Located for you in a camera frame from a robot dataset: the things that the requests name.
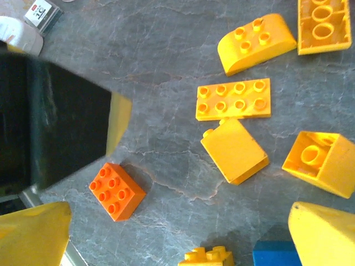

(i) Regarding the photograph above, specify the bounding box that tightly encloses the orange lego brick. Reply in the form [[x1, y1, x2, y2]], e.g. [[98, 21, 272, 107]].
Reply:
[[88, 162, 147, 222]]

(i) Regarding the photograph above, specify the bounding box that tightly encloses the yellow curved lego brick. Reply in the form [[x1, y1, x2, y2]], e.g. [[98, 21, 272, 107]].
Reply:
[[217, 13, 297, 77]]

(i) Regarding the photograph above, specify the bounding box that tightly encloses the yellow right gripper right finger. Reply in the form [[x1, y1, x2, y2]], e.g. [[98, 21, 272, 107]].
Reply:
[[287, 201, 355, 266]]

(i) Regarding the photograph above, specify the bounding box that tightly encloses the large blue lego brick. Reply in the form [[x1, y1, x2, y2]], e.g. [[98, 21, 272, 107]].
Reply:
[[252, 240, 303, 266]]

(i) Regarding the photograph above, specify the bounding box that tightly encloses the yellow lego plate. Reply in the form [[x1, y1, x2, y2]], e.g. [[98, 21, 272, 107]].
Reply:
[[195, 78, 272, 122]]

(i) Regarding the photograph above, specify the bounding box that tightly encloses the small grey labelled box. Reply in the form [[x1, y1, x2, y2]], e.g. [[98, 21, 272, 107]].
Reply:
[[23, 0, 64, 37]]

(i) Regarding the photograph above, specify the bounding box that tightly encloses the yellow two-by-four lego brick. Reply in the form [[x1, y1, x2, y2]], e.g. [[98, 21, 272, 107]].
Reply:
[[297, 0, 352, 55]]

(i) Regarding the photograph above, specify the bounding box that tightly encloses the yellow sloped lego brick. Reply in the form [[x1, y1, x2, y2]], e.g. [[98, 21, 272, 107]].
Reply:
[[200, 117, 270, 186]]

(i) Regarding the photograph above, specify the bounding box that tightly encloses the white rounded object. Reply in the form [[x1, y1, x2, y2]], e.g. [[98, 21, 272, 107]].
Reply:
[[0, 16, 44, 57]]

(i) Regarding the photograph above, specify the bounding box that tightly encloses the yellow two-by-two lego brick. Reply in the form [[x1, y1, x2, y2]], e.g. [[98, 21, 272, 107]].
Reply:
[[281, 131, 355, 200]]

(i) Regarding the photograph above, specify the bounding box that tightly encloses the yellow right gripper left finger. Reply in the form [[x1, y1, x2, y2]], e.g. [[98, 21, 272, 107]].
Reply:
[[0, 201, 72, 266]]

